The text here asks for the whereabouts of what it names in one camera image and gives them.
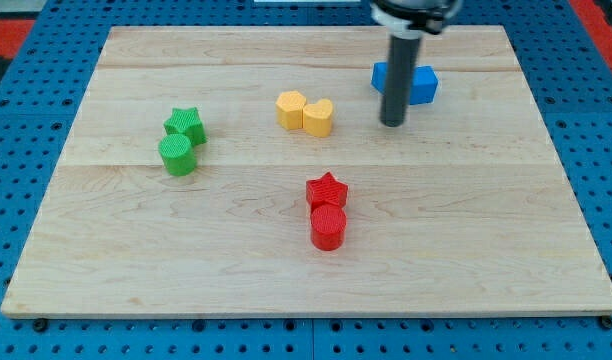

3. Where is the light wooden board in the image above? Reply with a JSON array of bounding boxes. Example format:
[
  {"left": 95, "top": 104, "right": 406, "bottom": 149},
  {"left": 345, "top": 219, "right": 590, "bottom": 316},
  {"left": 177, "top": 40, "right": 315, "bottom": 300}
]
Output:
[{"left": 1, "top": 26, "right": 612, "bottom": 319}]

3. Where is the blue cube block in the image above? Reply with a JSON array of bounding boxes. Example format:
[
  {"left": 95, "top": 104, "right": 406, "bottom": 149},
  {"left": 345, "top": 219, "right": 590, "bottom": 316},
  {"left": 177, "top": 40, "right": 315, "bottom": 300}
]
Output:
[{"left": 409, "top": 66, "right": 439, "bottom": 105}]

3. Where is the green cylinder block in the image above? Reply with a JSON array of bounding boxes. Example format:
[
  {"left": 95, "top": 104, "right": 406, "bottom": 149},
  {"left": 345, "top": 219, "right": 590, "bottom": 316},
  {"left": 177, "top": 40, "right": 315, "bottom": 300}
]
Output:
[{"left": 158, "top": 134, "right": 197, "bottom": 176}]

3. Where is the red cylinder block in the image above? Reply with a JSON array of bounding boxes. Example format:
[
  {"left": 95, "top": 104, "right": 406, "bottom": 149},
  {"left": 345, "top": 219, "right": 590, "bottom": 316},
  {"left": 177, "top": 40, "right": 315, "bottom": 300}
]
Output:
[{"left": 310, "top": 204, "right": 347, "bottom": 251}]

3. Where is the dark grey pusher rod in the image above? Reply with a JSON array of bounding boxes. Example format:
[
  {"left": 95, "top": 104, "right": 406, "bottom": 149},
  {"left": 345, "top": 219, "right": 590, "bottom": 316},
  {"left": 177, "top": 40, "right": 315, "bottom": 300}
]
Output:
[{"left": 380, "top": 35, "right": 421, "bottom": 128}]

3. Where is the yellow hexagon block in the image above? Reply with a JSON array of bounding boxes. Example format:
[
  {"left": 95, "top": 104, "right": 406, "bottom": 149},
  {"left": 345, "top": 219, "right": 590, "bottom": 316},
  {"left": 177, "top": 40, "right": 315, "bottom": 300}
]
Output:
[{"left": 275, "top": 90, "right": 307, "bottom": 130}]

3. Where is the robot arm flange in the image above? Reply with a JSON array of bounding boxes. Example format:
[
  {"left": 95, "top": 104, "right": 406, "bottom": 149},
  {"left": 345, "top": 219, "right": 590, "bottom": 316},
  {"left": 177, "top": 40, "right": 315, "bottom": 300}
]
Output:
[{"left": 370, "top": 0, "right": 464, "bottom": 40}]

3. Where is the yellow heart block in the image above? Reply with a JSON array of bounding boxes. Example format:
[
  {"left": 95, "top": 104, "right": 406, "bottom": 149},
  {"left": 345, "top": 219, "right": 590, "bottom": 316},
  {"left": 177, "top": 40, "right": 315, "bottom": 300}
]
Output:
[{"left": 302, "top": 99, "right": 334, "bottom": 137}]

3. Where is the red star block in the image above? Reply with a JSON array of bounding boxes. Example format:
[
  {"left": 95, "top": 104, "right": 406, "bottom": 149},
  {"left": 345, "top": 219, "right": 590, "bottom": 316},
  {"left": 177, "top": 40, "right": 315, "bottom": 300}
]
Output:
[{"left": 306, "top": 172, "right": 349, "bottom": 212}]

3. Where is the blue triangle block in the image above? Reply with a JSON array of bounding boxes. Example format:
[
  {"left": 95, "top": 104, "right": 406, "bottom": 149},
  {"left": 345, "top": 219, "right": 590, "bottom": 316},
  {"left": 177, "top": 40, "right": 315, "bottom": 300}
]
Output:
[{"left": 371, "top": 62, "right": 387, "bottom": 94}]

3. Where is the green star block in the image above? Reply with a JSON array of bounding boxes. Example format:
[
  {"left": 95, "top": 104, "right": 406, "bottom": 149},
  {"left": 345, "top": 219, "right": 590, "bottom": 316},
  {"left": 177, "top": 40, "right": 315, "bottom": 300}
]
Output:
[{"left": 163, "top": 107, "right": 207, "bottom": 146}]

